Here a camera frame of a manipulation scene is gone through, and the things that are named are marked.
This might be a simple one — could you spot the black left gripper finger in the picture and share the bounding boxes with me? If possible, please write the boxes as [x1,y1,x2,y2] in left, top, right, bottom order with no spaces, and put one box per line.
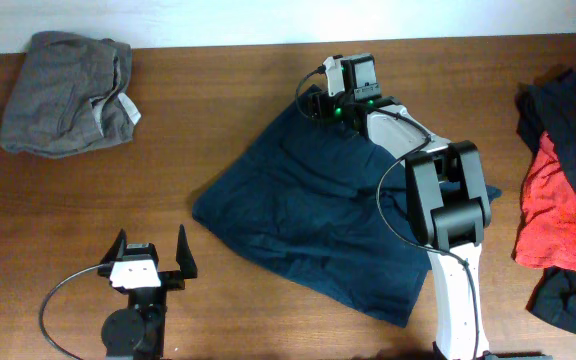
[100,229,127,264]
[176,225,198,279]

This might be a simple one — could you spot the dark blue shorts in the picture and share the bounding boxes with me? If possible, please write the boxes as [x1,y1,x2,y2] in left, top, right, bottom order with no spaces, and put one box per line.
[191,84,503,329]

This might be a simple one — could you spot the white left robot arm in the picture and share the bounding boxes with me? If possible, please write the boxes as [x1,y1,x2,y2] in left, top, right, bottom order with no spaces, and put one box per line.
[97,226,198,359]

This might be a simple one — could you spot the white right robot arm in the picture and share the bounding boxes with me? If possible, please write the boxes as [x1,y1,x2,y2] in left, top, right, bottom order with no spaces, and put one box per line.
[302,53,491,359]

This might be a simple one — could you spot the folded grey shorts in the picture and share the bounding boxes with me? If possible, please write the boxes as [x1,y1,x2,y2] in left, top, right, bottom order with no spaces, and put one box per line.
[0,31,141,159]

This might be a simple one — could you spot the red mesh garment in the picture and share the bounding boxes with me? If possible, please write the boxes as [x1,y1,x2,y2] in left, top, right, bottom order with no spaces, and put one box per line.
[514,132,576,272]

